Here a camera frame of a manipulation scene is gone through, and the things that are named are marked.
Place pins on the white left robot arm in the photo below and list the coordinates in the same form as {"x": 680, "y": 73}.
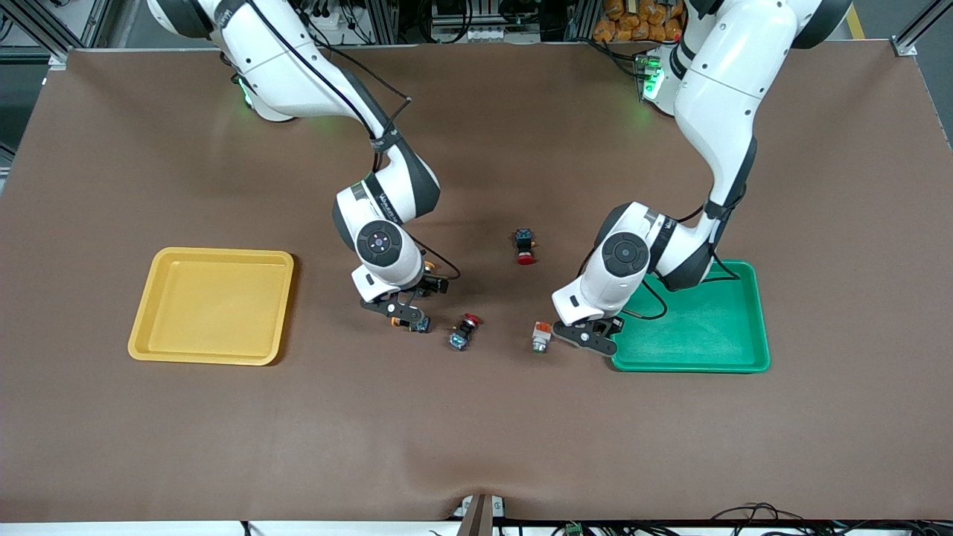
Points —
{"x": 730, "y": 82}

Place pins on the brown table mat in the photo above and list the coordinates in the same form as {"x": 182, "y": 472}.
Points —
{"x": 476, "y": 417}

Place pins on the white power strip with plugs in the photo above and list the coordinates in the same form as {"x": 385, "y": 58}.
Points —
{"x": 327, "y": 22}

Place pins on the pile of orange objects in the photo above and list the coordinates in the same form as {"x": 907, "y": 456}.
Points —
{"x": 633, "y": 21}

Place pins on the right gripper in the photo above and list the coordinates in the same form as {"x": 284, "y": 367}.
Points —
{"x": 430, "y": 285}

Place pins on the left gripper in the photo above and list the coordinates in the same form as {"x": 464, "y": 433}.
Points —
{"x": 607, "y": 323}

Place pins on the yellow plastic tray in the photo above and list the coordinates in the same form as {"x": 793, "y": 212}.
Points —
{"x": 212, "y": 307}

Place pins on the green plastic tray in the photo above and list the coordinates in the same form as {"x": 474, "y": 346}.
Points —
{"x": 700, "y": 335}

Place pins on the white orange push button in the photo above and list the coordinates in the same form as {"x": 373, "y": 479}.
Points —
{"x": 541, "y": 336}

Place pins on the red mushroom push button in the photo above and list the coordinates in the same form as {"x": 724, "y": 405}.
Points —
{"x": 463, "y": 333}
{"x": 526, "y": 246}

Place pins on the metal table edge clamp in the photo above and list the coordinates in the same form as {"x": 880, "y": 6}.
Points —
{"x": 480, "y": 514}

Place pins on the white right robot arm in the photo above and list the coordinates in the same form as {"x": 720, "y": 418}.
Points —
{"x": 298, "y": 67}

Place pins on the aluminium frame post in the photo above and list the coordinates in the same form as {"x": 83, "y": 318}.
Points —
{"x": 33, "y": 26}
{"x": 919, "y": 26}

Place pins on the green terminal connector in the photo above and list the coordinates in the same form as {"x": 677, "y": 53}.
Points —
{"x": 573, "y": 529}

